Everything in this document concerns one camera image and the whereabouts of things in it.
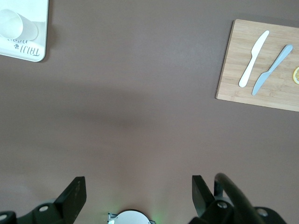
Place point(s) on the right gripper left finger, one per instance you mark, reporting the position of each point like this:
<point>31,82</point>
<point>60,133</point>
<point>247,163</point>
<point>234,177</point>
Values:
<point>72,198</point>

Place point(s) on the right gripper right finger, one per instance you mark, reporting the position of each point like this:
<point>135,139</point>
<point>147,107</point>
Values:
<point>201,196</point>

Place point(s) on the white plastic cup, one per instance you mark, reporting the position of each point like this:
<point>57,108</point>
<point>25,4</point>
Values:
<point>9,23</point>

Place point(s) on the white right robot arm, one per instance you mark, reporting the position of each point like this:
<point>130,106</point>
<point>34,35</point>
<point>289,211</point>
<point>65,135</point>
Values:
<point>130,218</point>

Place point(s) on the bamboo cutting board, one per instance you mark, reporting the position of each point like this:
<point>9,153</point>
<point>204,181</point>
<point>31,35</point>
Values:
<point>233,70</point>

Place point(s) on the grey plastic knife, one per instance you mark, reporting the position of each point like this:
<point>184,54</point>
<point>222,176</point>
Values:
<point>261,79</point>

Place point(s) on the yellow lemon slice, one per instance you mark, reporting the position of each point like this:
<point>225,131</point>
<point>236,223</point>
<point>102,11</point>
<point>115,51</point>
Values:
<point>296,75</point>

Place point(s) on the white plastic knife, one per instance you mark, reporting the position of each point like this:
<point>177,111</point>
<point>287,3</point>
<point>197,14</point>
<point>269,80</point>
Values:
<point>255,50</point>

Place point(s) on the beige bear print tray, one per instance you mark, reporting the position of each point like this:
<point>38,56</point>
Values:
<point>43,9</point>

